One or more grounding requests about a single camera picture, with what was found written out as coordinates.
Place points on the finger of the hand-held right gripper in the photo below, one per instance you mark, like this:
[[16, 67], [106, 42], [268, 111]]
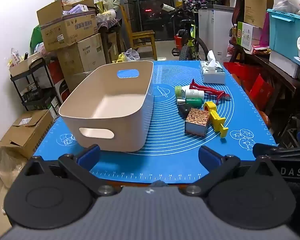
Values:
[[262, 149]]

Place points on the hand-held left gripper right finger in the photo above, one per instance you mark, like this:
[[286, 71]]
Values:
[[208, 156]]

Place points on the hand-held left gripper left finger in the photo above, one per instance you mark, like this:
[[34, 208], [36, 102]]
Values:
[[88, 155]]

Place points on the red gold patterned box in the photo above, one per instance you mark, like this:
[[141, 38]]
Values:
[[196, 122]]

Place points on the yellow plastic clamp tool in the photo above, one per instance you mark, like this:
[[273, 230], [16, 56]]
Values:
[[217, 118]]

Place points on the small black case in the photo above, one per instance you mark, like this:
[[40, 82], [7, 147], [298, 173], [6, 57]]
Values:
[[184, 110]]

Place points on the beige plastic storage bin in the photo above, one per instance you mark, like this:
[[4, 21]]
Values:
[[130, 120]]

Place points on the green bottle with metallic cap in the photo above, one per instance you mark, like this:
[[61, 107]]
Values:
[[193, 102]]

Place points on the white plastic bottle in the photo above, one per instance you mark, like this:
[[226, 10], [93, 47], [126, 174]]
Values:
[[195, 93]]

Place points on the blue silicone baking mat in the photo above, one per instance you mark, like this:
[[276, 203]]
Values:
[[170, 135]]

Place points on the red gift bags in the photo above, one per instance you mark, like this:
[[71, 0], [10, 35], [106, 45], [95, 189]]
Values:
[[260, 90]]

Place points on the torn cardboard box on floor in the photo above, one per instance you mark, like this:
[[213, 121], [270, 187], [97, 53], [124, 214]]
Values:
[[25, 132]]

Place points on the black metal cart rack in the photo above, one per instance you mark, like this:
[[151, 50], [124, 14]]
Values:
[[38, 97]]

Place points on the clear bag of grain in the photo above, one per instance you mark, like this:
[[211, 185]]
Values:
[[11, 167]]

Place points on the dark wooden side table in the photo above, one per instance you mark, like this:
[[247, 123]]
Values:
[[272, 70]]

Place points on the white patterned tissue box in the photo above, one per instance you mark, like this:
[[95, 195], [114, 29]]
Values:
[[212, 76]]

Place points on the red and black appliance box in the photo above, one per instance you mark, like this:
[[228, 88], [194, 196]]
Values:
[[57, 80]]

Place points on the white rectangular box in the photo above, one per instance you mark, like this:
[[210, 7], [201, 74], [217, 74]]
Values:
[[283, 63]]

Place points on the large printed cardboard box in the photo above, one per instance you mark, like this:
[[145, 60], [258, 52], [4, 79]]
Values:
[[85, 55]]

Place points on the yellow plastic jug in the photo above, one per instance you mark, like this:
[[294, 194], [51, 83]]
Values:
[[120, 58]]

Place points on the clear plastic bag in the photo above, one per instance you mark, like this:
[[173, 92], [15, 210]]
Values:
[[132, 55]]

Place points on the black and green bicycle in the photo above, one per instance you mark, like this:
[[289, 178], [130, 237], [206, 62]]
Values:
[[187, 47]]

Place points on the green and white carton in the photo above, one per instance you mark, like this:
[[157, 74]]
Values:
[[247, 36]]

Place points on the turquoise plastic storage crate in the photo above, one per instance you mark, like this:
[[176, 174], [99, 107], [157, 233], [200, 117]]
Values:
[[285, 35]]

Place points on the red bucket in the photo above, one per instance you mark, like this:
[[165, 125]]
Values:
[[178, 42]]

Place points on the open cardboard box with clutter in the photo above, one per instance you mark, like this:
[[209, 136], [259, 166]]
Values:
[[67, 30]]

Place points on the green plastic bag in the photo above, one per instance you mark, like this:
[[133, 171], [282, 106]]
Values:
[[35, 38]]

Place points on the wooden chair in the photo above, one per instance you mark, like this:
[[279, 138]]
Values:
[[142, 36]]

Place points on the flat brown cardboard sheet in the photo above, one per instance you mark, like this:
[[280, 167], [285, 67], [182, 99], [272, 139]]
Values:
[[256, 2]]

